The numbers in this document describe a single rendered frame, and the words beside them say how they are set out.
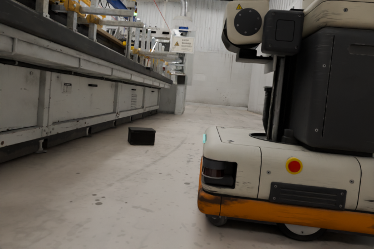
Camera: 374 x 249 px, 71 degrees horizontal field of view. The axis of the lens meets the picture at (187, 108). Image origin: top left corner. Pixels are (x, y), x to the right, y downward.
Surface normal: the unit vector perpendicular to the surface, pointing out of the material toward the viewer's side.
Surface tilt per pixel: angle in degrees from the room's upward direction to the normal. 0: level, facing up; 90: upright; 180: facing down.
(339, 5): 90
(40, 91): 90
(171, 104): 90
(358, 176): 84
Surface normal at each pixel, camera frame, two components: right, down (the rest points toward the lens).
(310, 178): -0.07, 0.04
